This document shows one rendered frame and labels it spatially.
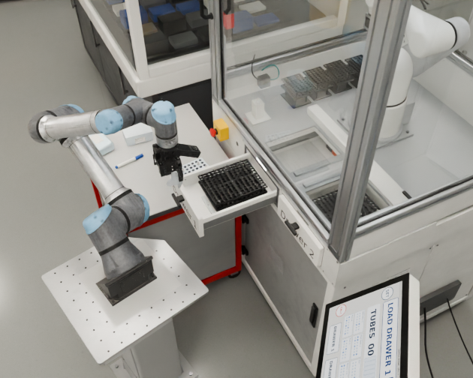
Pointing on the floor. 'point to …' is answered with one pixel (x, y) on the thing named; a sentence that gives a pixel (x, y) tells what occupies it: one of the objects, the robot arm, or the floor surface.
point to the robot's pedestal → (164, 344)
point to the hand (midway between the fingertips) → (178, 181)
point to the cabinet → (438, 271)
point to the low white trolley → (140, 178)
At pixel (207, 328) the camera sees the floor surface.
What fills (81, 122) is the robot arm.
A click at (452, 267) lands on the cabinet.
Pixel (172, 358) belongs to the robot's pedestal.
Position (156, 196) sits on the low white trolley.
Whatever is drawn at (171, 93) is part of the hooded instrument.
